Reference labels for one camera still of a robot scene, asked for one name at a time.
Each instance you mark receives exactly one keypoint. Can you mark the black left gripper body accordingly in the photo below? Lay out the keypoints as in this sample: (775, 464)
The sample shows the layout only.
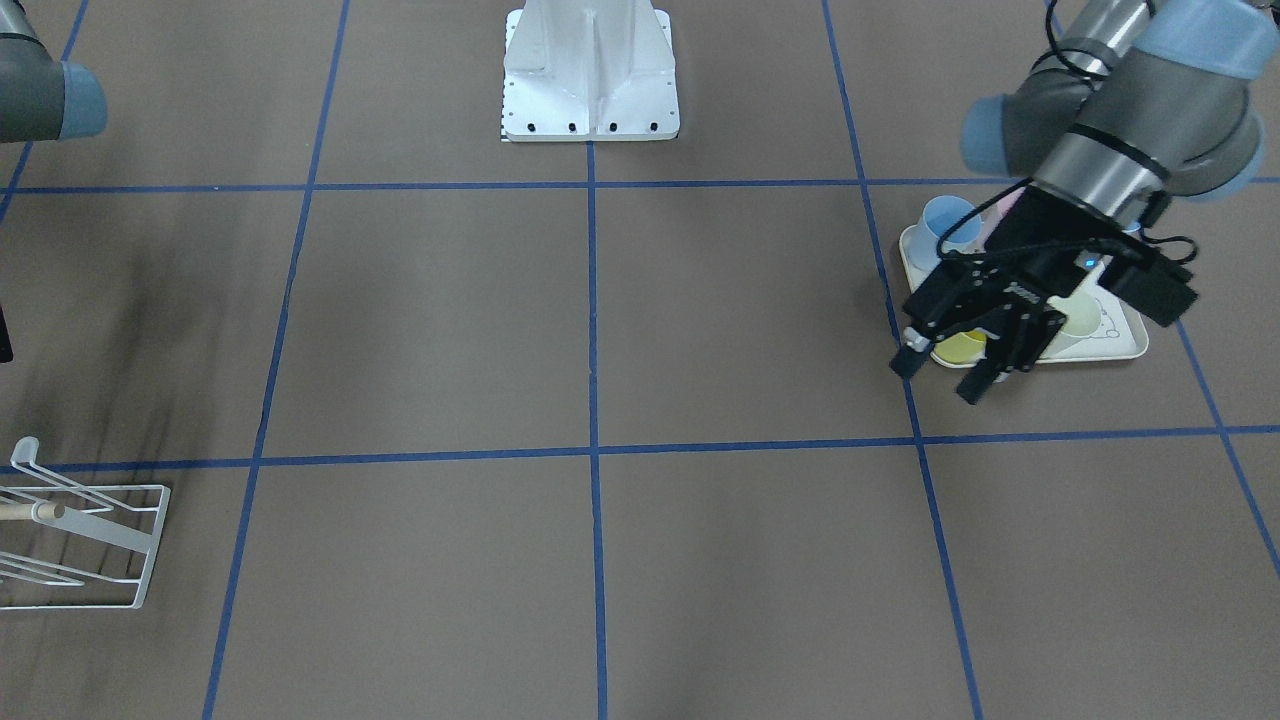
(1046, 262)

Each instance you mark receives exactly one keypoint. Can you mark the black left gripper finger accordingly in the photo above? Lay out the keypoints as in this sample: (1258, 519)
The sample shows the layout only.
(914, 351)
(987, 372)

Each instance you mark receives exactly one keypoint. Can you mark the pale cream cup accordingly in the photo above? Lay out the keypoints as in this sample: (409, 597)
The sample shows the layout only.
(1082, 318)

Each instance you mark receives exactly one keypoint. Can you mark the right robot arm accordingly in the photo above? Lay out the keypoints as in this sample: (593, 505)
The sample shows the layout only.
(43, 98)

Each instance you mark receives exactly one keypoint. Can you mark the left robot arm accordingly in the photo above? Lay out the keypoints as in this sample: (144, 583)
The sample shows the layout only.
(1138, 104)

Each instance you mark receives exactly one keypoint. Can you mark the yellow cup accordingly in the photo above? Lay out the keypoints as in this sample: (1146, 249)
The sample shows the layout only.
(962, 349)

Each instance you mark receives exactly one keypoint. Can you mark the pink cup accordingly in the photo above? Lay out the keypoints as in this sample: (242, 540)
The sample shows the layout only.
(993, 216)

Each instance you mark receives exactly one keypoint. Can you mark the light blue cup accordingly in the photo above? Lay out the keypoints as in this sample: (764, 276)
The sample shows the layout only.
(948, 223)

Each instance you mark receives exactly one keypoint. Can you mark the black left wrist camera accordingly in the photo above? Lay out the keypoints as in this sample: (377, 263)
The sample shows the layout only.
(1151, 284)

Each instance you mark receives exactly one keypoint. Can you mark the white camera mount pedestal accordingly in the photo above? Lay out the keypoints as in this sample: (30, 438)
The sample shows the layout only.
(589, 71)

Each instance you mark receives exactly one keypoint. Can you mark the white wire cup rack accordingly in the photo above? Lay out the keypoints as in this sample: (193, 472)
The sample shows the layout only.
(68, 546)

